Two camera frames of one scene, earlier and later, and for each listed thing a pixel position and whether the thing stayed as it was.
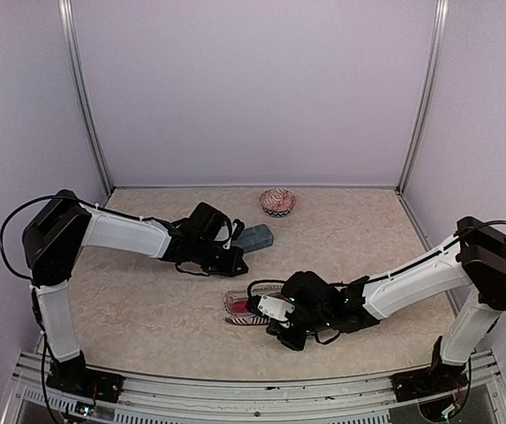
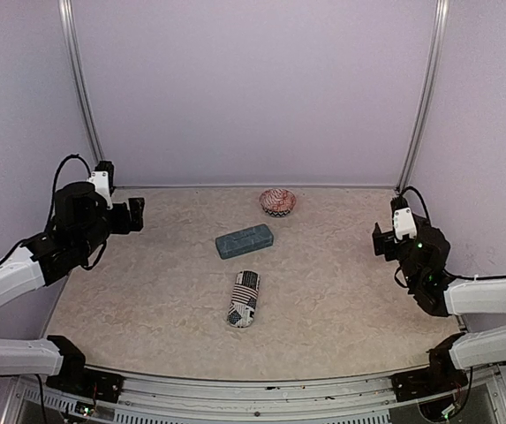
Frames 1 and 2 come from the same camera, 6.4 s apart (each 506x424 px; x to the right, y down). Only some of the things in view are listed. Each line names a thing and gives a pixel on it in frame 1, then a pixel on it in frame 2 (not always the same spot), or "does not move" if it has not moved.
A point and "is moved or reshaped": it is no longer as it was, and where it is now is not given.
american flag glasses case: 235,303 is moved or reshaped
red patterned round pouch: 277,202 does not move
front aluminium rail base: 479,399 does not move
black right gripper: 295,344 -> 381,239
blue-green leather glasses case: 253,238 does not move
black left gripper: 231,268 -> 124,225
